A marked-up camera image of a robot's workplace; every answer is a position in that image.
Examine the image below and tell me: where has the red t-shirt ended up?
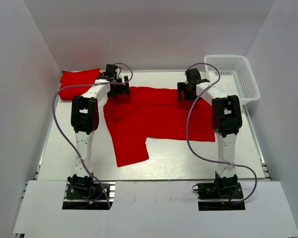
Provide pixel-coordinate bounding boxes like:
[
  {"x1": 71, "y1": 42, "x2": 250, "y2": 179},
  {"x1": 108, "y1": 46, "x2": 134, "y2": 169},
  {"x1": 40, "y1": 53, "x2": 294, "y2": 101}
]
[
  {"x1": 103, "y1": 87, "x2": 215, "y2": 167},
  {"x1": 59, "y1": 68, "x2": 100, "y2": 101}
]

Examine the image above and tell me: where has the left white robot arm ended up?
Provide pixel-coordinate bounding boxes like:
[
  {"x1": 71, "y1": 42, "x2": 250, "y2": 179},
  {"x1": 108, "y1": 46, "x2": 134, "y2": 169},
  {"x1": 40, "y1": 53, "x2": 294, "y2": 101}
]
[{"x1": 71, "y1": 63, "x2": 132, "y2": 178}]

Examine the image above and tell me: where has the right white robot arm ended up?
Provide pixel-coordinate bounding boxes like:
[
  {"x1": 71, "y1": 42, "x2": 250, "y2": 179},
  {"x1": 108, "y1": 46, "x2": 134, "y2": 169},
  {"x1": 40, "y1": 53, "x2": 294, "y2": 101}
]
[{"x1": 177, "y1": 67, "x2": 242, "y2": 198}]

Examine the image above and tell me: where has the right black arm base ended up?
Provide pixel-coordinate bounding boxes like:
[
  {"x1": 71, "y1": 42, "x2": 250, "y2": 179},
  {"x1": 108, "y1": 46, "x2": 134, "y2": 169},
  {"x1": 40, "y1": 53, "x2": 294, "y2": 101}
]
[{"x1": 192, "y1": 182, "x2": 245, "y2": 211}]

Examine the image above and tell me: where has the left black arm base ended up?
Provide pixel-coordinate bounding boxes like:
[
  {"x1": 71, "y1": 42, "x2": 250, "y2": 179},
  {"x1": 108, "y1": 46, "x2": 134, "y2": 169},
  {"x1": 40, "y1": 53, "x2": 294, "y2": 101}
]
[{"x1": 62, "y1": 175, "x2": 115, "y2": 210}]

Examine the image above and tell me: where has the folded red t-shirt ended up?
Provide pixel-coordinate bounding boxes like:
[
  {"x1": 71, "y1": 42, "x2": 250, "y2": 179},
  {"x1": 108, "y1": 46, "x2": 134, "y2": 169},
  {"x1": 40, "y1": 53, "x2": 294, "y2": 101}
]
[{"x1": 59, "y1": 68, "x2": 100, "y2": 101}]

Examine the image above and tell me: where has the white plastic basket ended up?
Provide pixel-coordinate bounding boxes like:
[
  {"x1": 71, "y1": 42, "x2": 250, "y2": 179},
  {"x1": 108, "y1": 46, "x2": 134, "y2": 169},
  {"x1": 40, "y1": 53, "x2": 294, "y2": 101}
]
[{"x1": 204, "y1": 55, "x2": 260, "y2": 105}]

